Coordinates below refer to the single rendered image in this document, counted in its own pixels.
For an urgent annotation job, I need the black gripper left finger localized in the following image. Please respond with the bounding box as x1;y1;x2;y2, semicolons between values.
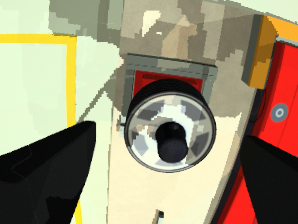
0;120;97;224

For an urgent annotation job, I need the grey wheel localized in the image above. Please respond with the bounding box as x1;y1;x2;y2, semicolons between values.
124;79;217;173

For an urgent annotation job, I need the yellow tape outline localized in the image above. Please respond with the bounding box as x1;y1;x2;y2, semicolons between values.
0;34;82;224

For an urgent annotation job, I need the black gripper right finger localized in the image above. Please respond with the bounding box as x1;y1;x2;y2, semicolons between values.
239;136;298;224

